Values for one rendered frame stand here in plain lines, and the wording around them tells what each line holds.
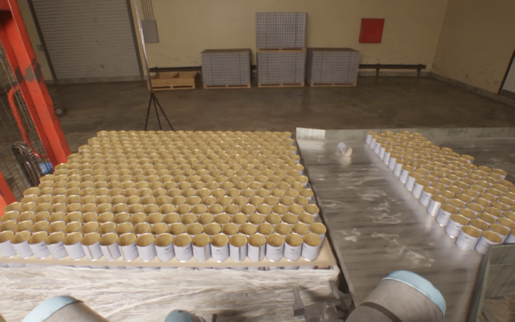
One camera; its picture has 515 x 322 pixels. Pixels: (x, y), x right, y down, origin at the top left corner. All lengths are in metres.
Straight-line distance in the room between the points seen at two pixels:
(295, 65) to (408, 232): 7.38
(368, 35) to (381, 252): 9.54
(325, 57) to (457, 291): 7.75
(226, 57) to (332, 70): 3.18
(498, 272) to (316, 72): 7.56
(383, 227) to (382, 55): 9.88
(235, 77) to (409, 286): 7.91
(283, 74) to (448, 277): 7.60
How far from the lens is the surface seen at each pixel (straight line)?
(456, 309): 1.14
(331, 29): 10.18
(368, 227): 1.28
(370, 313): 0.54
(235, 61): 8.17
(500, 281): 1.58
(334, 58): 8.56
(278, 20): 8.16
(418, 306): 0.58
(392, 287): 0.59
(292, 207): 1.20
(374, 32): 10.46
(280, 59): 8.26
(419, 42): 11.53
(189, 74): 9.55
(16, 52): 2.06
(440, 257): 1.28
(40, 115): 2.12
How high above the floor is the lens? 1.90
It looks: 29 degrees down
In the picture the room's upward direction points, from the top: 1 degrees counter-clockwise
